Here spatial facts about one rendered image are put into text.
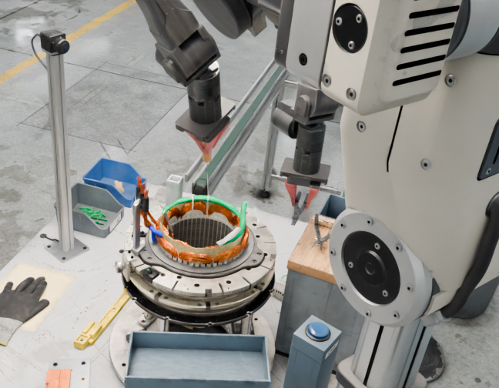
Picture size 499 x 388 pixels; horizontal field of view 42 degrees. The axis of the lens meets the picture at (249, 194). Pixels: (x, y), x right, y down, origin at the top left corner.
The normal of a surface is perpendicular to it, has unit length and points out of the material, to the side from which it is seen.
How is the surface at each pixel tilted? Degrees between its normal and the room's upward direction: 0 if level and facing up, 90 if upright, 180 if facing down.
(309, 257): 0
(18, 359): 0
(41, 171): 0
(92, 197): 88
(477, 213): 90
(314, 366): 90
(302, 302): 90
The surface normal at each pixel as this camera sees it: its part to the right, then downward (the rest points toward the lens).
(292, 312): -0.36, 0.47
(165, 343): 0.05, 0.55
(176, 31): 0.54, 0.40
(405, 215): -0.79, 0.51
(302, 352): -0.59, 0.39
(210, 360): 0.11, -0.83
